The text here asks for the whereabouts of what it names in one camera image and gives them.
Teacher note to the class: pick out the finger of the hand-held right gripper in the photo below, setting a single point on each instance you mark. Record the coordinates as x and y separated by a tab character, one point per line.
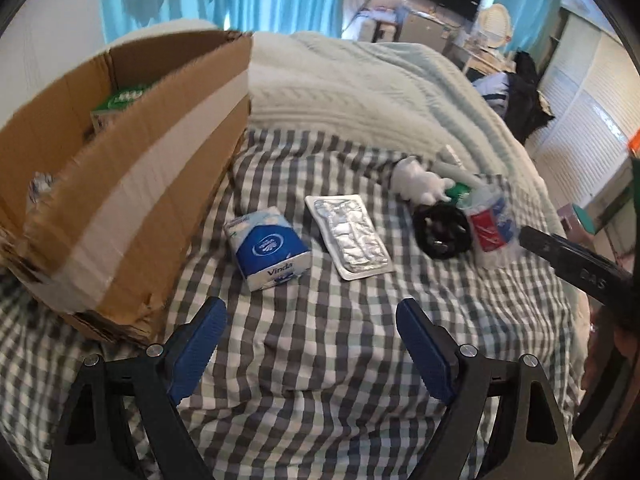
545	247

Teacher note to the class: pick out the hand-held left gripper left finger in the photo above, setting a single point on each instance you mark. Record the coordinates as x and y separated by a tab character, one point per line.
197	347

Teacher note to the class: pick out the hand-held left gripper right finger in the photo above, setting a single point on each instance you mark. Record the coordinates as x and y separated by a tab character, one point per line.
425	350

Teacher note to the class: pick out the brown cardboard box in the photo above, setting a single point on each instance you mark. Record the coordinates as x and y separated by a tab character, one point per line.
125	210

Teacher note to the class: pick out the green and white medicine box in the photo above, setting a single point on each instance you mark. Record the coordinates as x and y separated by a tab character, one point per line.
120	102

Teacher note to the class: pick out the teal topped stool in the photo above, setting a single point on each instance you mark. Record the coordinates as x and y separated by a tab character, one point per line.
584	216

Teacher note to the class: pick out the white tube with green end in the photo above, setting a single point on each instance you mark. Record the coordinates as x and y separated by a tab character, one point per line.
456	194

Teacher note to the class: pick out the grey checked blanket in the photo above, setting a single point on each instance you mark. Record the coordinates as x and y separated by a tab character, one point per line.
320	360

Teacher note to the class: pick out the black tape roll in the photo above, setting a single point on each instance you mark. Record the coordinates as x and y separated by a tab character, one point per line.
430	240

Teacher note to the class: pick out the blue and white tissue packet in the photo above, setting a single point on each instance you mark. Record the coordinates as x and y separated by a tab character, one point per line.
265	250

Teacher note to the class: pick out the orange hanging item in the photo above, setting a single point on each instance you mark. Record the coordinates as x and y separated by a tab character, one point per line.
635	145

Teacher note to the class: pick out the silver blister pack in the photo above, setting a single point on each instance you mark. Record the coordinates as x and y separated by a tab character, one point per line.
350	235

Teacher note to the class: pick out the white louvred wardrobe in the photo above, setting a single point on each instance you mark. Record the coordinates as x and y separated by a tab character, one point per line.
585	110

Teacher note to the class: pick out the white plush toy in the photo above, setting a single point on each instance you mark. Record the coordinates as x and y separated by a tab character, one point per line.
417	180

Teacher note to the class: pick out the dark clothes pile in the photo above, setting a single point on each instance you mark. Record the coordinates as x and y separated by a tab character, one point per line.
525	95

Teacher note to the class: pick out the white and blue striped garment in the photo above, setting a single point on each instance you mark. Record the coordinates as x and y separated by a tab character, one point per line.
492	87

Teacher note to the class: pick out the white dressing table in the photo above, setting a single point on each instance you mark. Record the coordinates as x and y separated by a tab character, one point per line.
487	62

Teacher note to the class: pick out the oval white mirror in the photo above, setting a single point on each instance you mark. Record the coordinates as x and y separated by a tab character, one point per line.
497	25

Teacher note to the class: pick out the narrow blue curtain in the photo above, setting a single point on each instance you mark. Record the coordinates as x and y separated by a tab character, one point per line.
530	0

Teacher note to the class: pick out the grey mini fridge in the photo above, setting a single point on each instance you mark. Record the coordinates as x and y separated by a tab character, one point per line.
422	30

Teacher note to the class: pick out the pale green knitted blanket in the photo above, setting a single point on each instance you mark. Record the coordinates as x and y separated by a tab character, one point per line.
350	85

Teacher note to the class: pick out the white floor appliance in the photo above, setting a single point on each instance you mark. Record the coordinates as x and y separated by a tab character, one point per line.
380	30

